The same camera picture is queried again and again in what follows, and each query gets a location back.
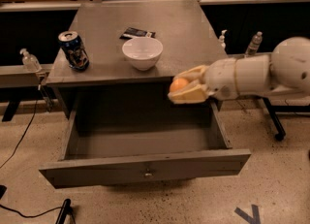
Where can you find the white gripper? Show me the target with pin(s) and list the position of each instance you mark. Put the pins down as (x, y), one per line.
(220, 79)

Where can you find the orange fruit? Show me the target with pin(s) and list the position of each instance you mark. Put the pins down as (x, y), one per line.
(178, 84)

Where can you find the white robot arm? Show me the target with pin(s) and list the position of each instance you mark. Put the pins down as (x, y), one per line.
(283, 74)

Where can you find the open grey top drawer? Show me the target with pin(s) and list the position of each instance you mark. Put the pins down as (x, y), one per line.
(109, 143)

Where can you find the small white pump bottle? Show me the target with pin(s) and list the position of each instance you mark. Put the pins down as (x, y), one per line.
(222, 39)

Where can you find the white ceramic bowl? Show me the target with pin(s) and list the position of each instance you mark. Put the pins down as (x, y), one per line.
(142, 53)

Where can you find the clear plastic water bottle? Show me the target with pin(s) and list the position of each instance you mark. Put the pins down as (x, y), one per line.
(254, 44)

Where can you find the black chair base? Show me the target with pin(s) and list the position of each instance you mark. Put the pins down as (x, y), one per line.
(274, 109)

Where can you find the dark snack packet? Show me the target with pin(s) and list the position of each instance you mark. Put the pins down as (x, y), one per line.
(131, 33)

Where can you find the blue soda can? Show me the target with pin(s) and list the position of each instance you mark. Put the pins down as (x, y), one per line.
(73, 47)

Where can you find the clear soap dispenser bottle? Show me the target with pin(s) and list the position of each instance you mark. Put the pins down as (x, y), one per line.
(30, 61)

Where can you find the black stand foot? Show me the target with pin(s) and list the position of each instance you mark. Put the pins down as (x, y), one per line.
(66, 214)

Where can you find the grey metal bench rail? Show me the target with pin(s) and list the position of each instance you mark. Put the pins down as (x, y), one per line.
(17, 76)

